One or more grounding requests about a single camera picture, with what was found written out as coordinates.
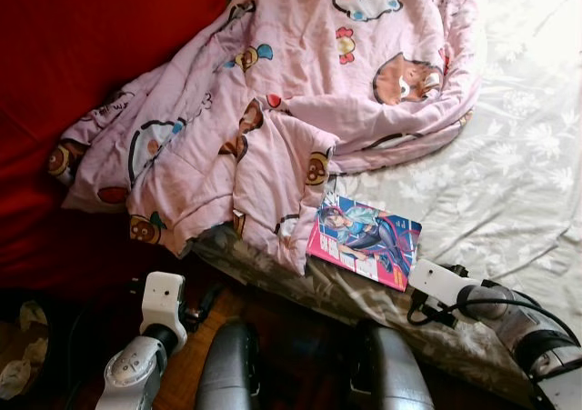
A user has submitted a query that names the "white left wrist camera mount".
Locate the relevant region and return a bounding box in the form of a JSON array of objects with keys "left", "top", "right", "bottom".
[{"left": 139, "top": 272, "right": 189, "bottom": 352}]

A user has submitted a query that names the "colourful anime magazine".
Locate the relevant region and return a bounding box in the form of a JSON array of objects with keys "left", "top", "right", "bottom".
[{"left": 306, "top": 195, "right": 422, "bottom": 292}]

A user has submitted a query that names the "large red cushion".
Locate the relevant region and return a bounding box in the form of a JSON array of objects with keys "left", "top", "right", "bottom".
[{"left": 0, "top": 0, "right": 233, "bottom": 293}]

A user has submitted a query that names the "silver right robot leg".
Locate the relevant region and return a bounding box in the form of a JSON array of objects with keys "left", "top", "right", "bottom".
[{"left": 364, "top": 324, "right": 436, "bottom": 410}]

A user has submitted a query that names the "pink cartoon print quilt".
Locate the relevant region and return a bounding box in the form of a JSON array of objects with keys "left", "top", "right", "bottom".
[{"left": 47, "top": 0, "right": 489, "bottom": 276}]

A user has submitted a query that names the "bed with white floral sheet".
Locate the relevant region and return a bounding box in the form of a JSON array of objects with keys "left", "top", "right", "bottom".
[{"left": 186, "top": 0, "right": 582, "bottom": 406}]

